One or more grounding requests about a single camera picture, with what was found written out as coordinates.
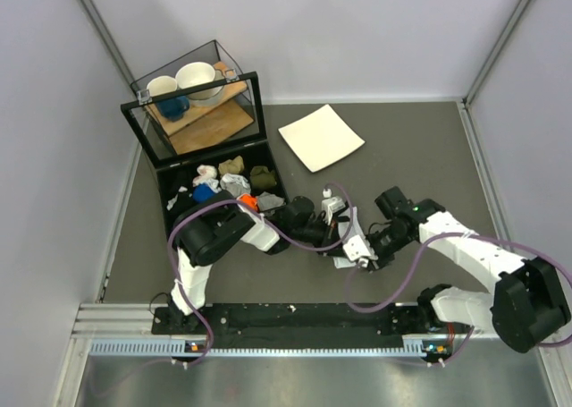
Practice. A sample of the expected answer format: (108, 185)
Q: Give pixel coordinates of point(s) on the glass display case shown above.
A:
(212, 53)

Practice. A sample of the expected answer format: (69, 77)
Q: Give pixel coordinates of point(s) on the black white rolled cloth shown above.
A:
(179, 196)

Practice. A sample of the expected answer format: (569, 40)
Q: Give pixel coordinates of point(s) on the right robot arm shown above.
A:
(524, 303)

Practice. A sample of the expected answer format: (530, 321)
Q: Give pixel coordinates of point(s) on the small white bowl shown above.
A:
(160, 85)

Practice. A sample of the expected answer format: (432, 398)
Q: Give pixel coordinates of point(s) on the orange rolled cloth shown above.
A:
(250, 201)

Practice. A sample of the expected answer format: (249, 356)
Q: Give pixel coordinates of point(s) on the grey white rolled cloth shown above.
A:
(236, 184)

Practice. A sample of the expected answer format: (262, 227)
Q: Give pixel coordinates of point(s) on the grey cable duct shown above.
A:
(412, 346)

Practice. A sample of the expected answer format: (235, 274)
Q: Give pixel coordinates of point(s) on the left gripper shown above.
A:
(329, 233)

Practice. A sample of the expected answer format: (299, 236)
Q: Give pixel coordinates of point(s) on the blue rolled cloth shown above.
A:
(203, 192)

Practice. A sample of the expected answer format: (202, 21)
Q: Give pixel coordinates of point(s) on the tan rolled cloth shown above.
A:
(232, 166)

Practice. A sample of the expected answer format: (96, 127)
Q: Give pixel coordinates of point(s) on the white underwear black waistband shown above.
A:
(347, 230)

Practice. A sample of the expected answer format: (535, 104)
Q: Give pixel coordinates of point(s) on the white red rolled cloth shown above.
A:
(205, 173)

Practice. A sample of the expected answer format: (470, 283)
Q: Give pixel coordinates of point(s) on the white square plate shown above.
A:
(320, 139)

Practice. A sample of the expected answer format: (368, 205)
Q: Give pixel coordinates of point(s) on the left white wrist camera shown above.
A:
(330, 205)

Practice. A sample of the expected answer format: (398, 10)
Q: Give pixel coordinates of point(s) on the olive green rolled cloth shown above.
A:
(262, 178)

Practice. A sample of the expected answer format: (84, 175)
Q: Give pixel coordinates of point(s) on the large white bowl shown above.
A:
(195, 74)

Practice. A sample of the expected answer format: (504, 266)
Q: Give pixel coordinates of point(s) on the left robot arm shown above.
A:
(203, 234)

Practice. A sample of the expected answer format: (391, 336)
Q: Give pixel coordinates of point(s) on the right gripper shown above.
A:
(382, 259)

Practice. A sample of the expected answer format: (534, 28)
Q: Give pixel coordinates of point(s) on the blue mug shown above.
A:
(173, 109)

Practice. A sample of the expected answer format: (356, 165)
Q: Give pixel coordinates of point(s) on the black compartment box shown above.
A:
(177, 171)

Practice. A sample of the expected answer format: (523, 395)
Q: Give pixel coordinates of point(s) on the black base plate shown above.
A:
(317, 326)

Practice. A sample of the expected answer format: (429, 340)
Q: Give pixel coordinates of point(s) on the wooden shelf board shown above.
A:
(207, 123)

